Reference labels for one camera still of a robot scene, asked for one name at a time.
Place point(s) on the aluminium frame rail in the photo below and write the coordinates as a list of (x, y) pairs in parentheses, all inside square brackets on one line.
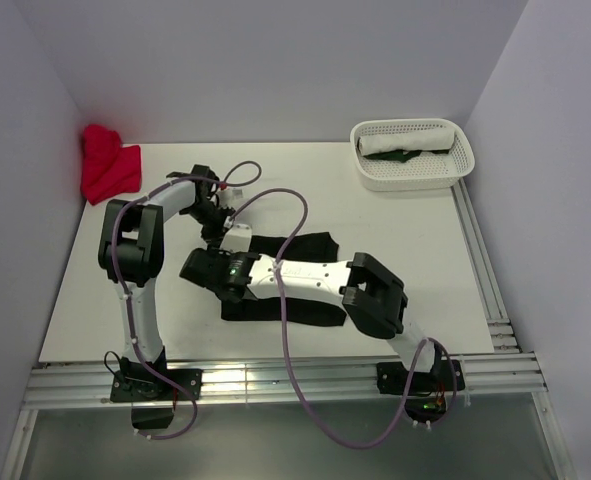
[(250, 426)]

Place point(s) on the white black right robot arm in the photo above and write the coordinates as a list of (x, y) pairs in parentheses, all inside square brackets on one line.
[(256, 287)]

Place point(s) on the black t shirt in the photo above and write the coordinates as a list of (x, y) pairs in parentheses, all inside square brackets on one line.
[(313, 247)]

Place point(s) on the white perforated plastic basket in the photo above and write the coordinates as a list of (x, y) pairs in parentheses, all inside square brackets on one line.
[(426, 171)]

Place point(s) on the red t shirt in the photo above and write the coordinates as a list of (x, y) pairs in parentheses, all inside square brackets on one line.
[(108, 167)]

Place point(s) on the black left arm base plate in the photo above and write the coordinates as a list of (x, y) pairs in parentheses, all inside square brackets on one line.
[(134, 383)]

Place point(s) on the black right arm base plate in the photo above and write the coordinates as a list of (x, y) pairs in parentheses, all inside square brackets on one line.
[(391, 378)]

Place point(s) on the dark green rolled t shirt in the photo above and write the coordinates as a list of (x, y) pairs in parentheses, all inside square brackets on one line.
[(402, 156)]

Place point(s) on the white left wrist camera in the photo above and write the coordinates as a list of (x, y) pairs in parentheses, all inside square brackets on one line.
[(231, 197)]

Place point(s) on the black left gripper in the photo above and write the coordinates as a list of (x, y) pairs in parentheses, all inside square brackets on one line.
[(212, 235)]

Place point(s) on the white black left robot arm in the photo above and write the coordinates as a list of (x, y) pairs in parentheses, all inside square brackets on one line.
[(132, 252)]

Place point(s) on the rolled white t shirt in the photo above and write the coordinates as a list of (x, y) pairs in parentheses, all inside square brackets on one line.
[(435, 139)]

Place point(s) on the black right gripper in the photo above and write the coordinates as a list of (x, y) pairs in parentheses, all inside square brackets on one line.
[(224, 254)]

